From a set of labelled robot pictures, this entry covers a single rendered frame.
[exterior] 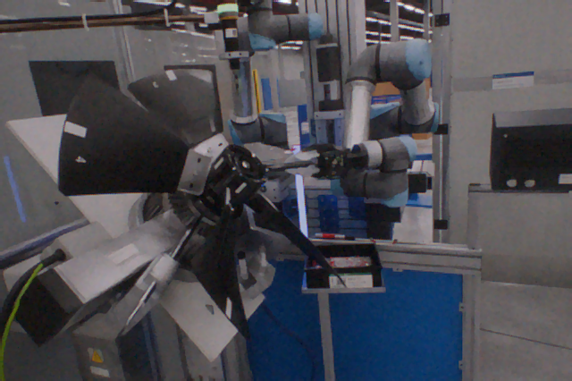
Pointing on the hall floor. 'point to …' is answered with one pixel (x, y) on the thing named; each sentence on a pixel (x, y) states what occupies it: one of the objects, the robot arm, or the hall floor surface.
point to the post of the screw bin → (326, 337)
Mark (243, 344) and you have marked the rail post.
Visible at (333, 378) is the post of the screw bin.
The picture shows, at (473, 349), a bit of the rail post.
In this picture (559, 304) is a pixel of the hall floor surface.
